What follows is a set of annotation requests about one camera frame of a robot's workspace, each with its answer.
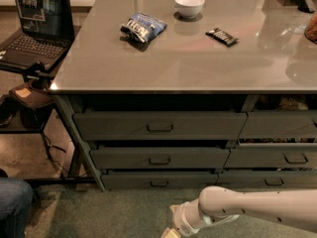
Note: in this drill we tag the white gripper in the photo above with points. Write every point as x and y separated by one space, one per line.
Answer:
181 218

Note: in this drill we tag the grey drawer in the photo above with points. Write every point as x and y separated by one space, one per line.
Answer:
159 125
268 180
273 155
145 180
159 158
280 124

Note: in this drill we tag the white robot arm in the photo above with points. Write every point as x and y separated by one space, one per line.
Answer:
218 205

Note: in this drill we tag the black open laptop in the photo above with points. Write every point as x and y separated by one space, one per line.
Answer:
47 33

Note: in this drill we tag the person leg in jeans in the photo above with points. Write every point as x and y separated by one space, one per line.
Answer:
15 202

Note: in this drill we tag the black laptop stand cart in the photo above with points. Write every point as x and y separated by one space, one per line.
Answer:
29 121

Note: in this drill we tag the black box with note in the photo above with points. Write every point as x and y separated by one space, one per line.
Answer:
31 95

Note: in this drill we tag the black candy bar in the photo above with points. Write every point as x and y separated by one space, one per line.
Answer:
222 37

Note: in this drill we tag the blue chip bag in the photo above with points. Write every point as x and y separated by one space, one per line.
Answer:
143 28

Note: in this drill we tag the white ceramic bowl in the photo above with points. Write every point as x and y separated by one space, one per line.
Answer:
189 8

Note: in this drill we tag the orange jar at edge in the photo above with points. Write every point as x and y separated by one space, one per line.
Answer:
311 29

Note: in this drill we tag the grey cabinet frame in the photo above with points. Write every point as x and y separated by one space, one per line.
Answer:
70 105

